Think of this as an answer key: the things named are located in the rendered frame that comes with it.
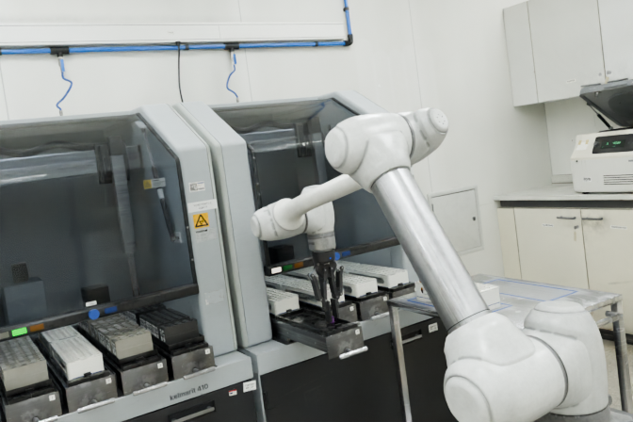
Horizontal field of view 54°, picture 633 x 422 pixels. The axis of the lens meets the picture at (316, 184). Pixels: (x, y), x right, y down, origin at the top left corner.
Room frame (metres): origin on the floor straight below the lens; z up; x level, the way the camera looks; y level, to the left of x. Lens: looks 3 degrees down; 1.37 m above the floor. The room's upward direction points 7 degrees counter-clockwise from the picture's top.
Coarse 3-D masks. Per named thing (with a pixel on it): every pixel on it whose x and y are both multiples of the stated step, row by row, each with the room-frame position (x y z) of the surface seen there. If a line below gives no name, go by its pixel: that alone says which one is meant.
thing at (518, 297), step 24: (504, 288) 2.11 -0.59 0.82; (528, 288) 2.07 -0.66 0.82; (552, 288) 2.03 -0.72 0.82; (576, 288) 1.99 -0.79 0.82; (432, 312) 1.95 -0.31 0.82; (504, 312) 1.84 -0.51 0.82; (528, 312) 1.81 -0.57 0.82; (624, 336) 1.86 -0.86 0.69; (624, 360) 1.85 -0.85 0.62; (624, 384) 1.86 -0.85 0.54; (408, 408) 2.15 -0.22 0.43; (624, 408) 1.87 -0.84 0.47
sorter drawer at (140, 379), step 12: (84, 336) 2.27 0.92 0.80; (96, 348) 2.10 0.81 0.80; (108, 360) 1.93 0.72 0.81; (144, 360) 1.84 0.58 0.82; (156, 360) 1.85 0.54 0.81; (120, 372) 1.79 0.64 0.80; (132, 372) 1.80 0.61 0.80; (144, 372) 1.82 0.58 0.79; (156, 372) 1.84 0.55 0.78; (120, 384) 1.81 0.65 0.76; (132, 384) 1.80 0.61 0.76; (144, 384) 1.82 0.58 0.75; (156, 384) 1.80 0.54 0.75
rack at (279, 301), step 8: (272, 288) 2.39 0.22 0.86; (272, 296) 2.26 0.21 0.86; (280, 296) 2.25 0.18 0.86; (288, 296) 2.23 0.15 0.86; (296, 296) 2.22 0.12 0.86; (272, 304) 2.19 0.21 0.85; (280, 304) 2.18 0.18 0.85; (288, 304) 2.20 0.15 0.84; (296, 304) 2.22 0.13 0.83; (272, 312) 2.19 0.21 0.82; (280, 312) 2.18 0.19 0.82
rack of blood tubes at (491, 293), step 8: (416, 288) 2.10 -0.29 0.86; (480, 288) 1.92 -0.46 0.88; (488, 288) 1.90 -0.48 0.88; (496, 288) 1.90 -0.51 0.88; (416, 296) 2.11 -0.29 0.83; (424, 296) 2.07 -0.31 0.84; (488, 296) 1.88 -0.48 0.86; (496, 296) 1.90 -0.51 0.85; (488, 304) 1.88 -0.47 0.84; (496, 304) 1.89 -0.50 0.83
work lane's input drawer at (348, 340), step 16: (272, 320) 2.16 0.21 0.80; (288, 320) 2.08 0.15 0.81; (304, 320) 2.10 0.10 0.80; (320, 320) 2.07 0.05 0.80; (336, 320) 2.03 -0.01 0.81; (288, 336) 2.07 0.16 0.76; (304, 336) 1.98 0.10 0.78; (320, 336) 1.89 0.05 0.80; (336, 336) 1.88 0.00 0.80; (352, 336) 1.92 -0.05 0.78; (336, 352) 1.88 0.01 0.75; (352, 352) 1.86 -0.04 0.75
